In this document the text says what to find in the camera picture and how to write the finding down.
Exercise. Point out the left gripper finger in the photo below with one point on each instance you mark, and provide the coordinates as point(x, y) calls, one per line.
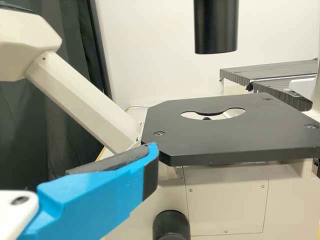
point(100, 195)

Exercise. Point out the black platform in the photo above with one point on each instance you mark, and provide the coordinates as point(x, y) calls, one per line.
point(275, 67)

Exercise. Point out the cream microscope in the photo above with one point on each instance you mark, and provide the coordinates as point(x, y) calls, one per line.
point(212, 130)

